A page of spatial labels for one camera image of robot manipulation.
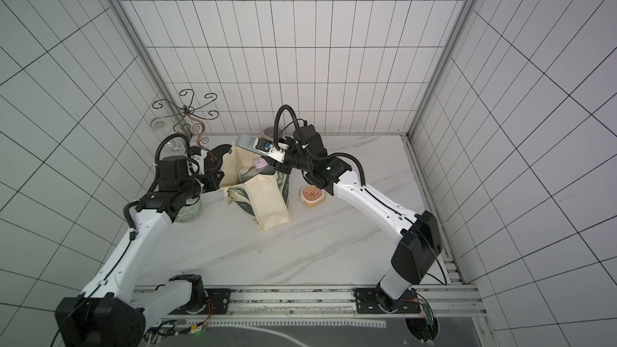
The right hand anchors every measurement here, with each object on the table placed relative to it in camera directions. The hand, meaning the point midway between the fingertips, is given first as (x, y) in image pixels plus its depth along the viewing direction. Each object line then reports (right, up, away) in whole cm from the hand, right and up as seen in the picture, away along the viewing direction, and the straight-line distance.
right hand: (272, 138), depth 73 cm
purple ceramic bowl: (-8, +6, +42) cm, 43 cm away
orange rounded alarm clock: (+13, -22, +22) cm, 33 cm away
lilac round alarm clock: (-7, -8, +15) cm, 19 cm away
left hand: (-18, -13, +6) cm, 23 cm away
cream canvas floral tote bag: (-3, -19, +5) cm, 20 cm away
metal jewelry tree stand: (-33, +11, +12) cm, 37 cm away
